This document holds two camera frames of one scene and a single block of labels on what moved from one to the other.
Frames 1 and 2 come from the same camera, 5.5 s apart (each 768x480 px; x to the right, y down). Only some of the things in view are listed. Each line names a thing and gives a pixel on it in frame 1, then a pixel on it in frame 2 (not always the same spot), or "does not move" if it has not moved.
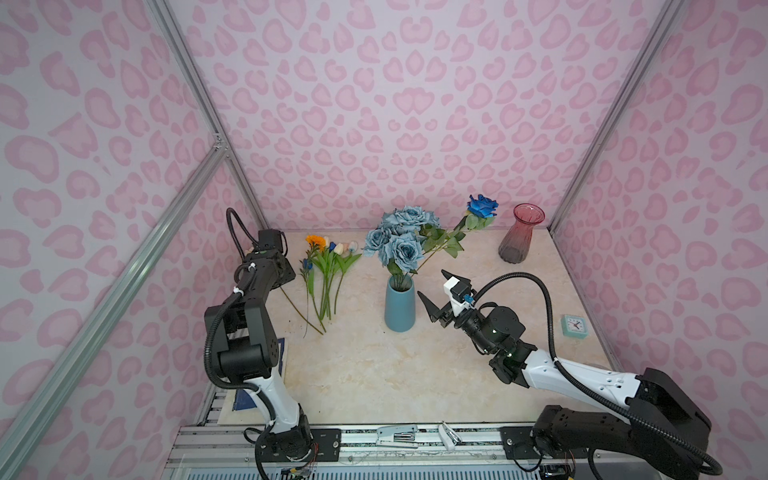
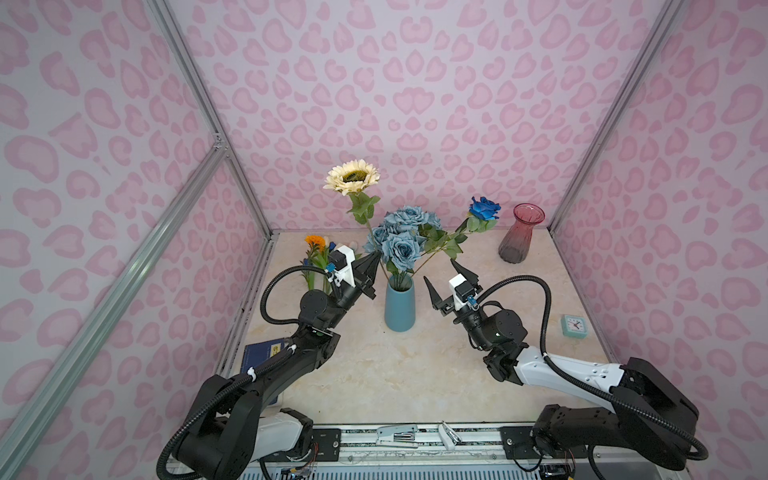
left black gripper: x=267 y=264 -> x=360 y=279
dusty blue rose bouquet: x=401 y=239 does not move
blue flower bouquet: x=480 y=211 does not move
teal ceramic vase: x=400 y=303 does not move
